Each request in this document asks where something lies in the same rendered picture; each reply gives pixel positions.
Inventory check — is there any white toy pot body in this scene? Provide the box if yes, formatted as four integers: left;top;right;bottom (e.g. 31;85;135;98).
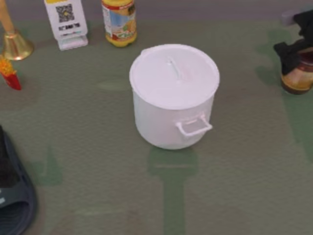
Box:
132;85;218;150

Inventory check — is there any white QR code stand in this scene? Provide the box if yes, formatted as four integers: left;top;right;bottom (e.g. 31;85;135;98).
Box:
44;0;89;51

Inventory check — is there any dark blue slipper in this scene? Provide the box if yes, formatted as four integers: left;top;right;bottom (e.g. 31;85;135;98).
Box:
0;125;39;235

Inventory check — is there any white pot lid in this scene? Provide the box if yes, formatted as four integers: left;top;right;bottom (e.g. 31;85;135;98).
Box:
129;44;221;109

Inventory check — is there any green table cloth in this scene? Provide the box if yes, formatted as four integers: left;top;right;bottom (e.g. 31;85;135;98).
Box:
0;21;313;235

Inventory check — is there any yellow juice bottle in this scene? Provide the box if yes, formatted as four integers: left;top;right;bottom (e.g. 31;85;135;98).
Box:
101;0;137;47

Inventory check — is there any brass hand bell wooden handle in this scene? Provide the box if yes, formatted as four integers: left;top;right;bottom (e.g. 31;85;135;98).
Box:
0;0;34;61

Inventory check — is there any red toy french fries carton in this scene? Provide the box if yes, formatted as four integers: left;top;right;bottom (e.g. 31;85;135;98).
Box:
0;55;22;91

